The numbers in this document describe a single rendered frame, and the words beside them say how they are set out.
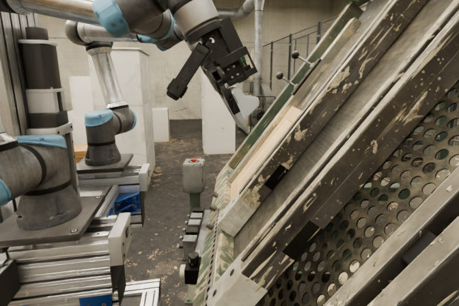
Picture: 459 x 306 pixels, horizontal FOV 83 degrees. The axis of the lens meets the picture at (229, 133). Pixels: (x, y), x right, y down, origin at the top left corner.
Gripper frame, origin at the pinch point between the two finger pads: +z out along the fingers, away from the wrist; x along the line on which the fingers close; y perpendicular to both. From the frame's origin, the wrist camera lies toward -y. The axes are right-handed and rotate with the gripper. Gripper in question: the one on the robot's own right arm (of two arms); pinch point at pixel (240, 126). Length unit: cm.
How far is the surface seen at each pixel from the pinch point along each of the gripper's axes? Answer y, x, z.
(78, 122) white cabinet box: -208, 442, -32
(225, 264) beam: -20.7, 12.5, 36.6
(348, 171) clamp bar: 12.8, -10.4, 14.5
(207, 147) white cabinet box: -31, 422, 116
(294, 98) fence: 35, 64, 18
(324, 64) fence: 53, 62, 10
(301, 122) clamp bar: 19.4, 22.6, 14.1
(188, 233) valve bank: -36, 51, 44
